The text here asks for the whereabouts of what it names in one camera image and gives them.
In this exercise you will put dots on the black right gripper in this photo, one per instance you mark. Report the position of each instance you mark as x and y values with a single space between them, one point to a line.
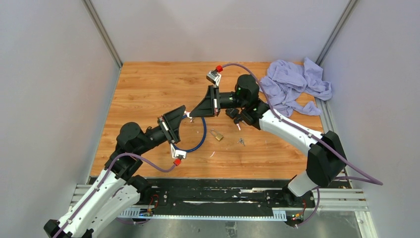
210 106

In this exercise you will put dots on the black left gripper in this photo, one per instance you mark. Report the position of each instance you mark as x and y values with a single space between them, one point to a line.
174 118

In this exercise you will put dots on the small silver keys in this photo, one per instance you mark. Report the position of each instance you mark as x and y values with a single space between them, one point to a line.
241 141

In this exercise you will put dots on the black-head padlock key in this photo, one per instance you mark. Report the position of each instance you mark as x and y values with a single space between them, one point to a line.
237 122

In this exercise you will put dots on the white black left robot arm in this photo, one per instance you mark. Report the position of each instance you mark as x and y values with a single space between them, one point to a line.
117 187

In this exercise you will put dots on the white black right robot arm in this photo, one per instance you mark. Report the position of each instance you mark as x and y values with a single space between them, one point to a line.
325 154

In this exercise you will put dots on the brass padlock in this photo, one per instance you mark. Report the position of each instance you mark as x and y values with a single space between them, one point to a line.
218 136

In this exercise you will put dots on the crumpled light blue cloth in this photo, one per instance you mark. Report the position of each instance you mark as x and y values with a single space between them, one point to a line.
285 81

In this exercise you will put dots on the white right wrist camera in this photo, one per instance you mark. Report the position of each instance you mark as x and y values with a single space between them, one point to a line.
214 77

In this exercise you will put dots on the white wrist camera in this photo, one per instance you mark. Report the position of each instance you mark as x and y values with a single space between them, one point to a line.
214 77
176 153

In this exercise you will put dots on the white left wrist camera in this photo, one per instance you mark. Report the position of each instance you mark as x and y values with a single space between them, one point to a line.
176 153

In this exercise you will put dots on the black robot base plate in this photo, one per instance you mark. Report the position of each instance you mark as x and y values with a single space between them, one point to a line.
219 198

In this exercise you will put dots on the aluminium corner rail left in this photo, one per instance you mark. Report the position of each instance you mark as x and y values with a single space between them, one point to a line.
91 10

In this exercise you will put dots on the aluminium corner rail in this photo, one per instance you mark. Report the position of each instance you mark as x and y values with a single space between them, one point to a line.
345 15
91 10

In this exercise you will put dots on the aluminium corner rail right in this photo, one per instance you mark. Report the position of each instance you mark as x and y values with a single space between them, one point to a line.
345 15

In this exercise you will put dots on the aluminium base frame rails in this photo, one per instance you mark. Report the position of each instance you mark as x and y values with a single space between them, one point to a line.
338 198

